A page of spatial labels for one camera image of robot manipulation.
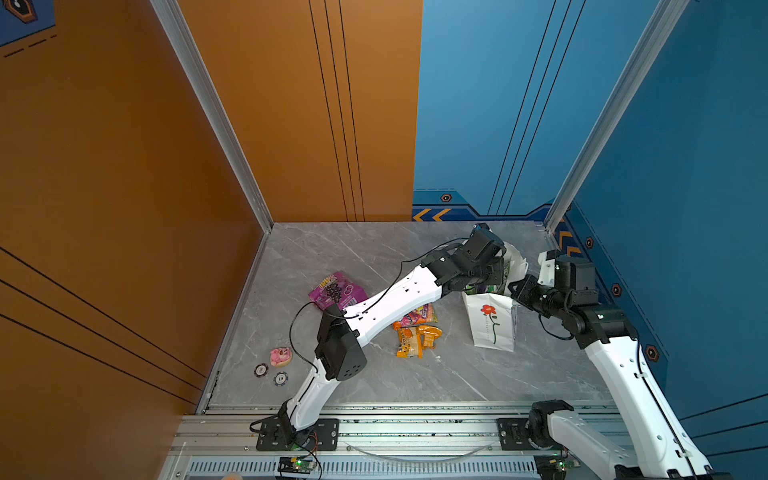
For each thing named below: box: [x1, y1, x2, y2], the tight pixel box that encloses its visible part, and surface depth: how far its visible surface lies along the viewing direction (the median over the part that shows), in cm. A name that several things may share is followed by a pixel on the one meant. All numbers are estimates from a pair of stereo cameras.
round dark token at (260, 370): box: [254, 363, 269, 378], surface depth 86 cm
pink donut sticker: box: [269, 347, 293, 368], surface depth 86 cm
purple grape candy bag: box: [308, 271, 369, 311], surface depth 96 cm
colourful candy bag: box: [392, 303, 439, 330], surface depth 93 cm
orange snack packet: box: [396, 325, 443, 359], surface depth 90 cm
